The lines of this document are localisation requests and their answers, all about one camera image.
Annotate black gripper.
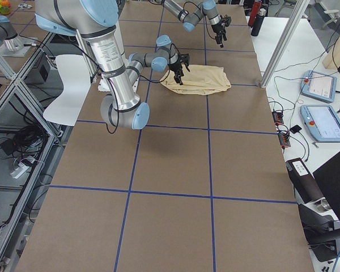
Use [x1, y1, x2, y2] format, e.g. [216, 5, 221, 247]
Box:
[212, 24, 227, 48]
[169, 61, 190, 85]

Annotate beige long-sleeve printed shirt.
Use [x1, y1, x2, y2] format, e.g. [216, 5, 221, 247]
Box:
[161, 65, 231, 96]

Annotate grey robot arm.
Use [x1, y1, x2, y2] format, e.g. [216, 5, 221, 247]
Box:
[35, 1, 189, 130]
[150, 0, 231, 48]

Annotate black steel-capped water bottle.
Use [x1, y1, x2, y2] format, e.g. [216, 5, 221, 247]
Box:
[250, 8, 267, 37]

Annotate red water bottle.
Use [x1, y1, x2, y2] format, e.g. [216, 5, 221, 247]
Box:
[248, 0, 262, 27]

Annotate white plastic chair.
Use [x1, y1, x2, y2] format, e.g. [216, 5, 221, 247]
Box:
[43, 54, 91, 126]

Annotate light blue teach pendant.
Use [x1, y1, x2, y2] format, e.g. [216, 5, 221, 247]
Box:
[300, 105, 340, 143]
[300, 70, 337, 103]

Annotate black monitor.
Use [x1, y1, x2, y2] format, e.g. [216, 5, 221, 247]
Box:
[313, 152, 340, 220]

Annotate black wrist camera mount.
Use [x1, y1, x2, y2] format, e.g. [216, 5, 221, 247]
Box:
[178, 54, 190, 66]
[221, 15, 232, 28]

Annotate aluminium frame post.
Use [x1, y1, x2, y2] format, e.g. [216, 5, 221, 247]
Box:
[260, 0, 310, 88]

